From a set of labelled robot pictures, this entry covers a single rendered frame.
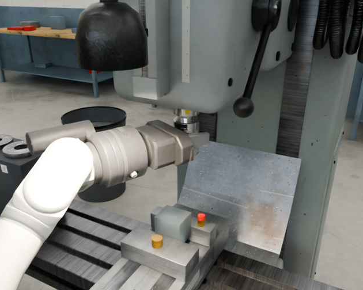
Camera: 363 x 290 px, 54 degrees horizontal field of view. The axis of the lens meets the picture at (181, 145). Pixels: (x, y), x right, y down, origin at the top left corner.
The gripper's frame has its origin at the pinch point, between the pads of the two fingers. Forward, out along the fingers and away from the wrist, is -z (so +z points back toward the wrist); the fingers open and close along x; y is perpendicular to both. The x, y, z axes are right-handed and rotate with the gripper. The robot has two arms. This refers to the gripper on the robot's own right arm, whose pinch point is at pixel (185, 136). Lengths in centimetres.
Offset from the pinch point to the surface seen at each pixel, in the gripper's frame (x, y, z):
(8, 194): 43, 24, 25
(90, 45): -15.2, -19.8, 23.5
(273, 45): -5.9, -15.8, -14.8
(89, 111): 210, 64, -67
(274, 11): -10.3, -21.8, -8.7
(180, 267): -6.8, 22.5, 6.2
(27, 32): 548, 36, -117
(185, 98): -7.8, -10.1, 6.3
